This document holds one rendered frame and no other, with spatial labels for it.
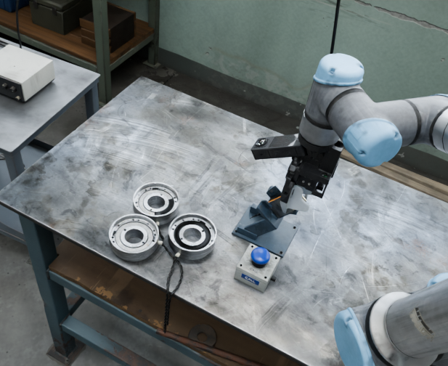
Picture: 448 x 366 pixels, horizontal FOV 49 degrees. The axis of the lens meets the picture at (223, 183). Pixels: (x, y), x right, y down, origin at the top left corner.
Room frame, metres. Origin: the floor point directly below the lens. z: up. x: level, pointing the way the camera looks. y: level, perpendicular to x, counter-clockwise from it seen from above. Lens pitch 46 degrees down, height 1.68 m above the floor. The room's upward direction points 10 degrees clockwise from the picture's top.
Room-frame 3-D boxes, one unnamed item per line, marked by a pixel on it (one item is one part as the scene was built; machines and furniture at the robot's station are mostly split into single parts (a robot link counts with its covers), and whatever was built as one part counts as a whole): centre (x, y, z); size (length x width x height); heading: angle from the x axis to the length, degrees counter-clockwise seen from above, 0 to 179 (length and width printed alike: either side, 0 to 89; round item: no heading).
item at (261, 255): (0.61, -0.10, 0.85); 0.04 x 0.04 x 0.05
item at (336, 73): (0.71, -0.16, 1.22); 0.09 x 0.08 x 0.11; 26
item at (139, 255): (0.63, 0.17, 0.82); 0.10 x 0.10 x 0.04
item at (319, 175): (0.71, -0.16, 1.06); 0.09 x 0.08 x 0.12; 70
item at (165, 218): (0.74, 0.14, 0.82); 0.10 x 0.10 x 0.04
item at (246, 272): (0.61, -0.11, 0.82); 0.08 x 0.07 x 0.05; 70
